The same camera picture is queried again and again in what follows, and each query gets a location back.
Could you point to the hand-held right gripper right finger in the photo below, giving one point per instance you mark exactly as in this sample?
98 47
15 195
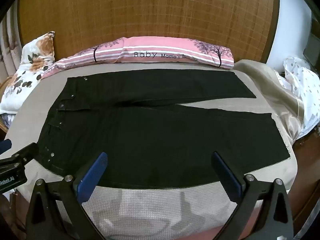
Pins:
227 175

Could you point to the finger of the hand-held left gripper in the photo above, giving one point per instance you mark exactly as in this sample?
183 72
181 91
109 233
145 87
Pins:
27 152
5 146

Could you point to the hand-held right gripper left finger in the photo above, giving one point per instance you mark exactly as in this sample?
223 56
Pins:
93 177

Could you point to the black pants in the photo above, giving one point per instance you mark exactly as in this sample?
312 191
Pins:
150 135

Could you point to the grey textured bed mat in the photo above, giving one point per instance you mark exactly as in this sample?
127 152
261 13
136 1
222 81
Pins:
155 205

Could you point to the floral pillow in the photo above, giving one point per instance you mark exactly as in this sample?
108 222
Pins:
30 62

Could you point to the beige satin blanket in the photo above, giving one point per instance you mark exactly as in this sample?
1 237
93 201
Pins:
265 80

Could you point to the beige curtain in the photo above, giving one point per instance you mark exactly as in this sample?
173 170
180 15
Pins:
10 42

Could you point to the white dotted cloth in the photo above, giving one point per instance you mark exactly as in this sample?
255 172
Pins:
302 85

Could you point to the pink striped pillow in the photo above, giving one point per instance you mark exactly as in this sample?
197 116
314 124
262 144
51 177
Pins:
155 47

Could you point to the wooden headboard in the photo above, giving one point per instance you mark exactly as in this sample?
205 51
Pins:
150 10

